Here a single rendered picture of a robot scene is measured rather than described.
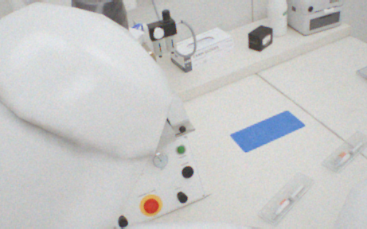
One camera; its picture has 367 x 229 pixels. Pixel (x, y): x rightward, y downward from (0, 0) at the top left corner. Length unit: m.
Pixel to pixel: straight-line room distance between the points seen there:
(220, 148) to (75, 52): 1.05
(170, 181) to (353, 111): 0.66
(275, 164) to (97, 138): 1.00
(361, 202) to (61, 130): 0.29
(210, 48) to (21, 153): 1.35
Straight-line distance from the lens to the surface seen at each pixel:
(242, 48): 1.60
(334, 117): 1.32
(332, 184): 1.11
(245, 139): 1.22
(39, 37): 0.16
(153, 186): 1.01
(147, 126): 0.17
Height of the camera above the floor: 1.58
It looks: 38 degrees down
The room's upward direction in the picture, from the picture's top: 10 degrees counter-clockwise
